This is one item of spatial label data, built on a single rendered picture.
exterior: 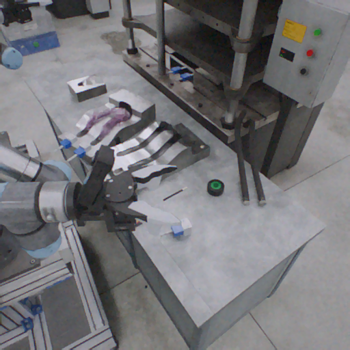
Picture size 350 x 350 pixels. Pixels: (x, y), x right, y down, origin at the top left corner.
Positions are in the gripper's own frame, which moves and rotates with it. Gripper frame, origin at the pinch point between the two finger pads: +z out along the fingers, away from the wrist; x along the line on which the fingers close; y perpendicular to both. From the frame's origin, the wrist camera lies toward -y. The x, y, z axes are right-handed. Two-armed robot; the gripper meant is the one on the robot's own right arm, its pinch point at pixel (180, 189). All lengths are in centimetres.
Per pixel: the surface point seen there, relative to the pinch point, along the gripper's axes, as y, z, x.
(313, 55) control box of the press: 4, 60, -85
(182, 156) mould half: 46, 6, -75
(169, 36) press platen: 18, 2, -173
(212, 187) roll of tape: 54, 19, -61
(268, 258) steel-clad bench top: 62, 37, -27
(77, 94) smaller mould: 42, -56, -137
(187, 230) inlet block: 57, 6, -38
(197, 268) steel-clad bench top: 63, 9, -24
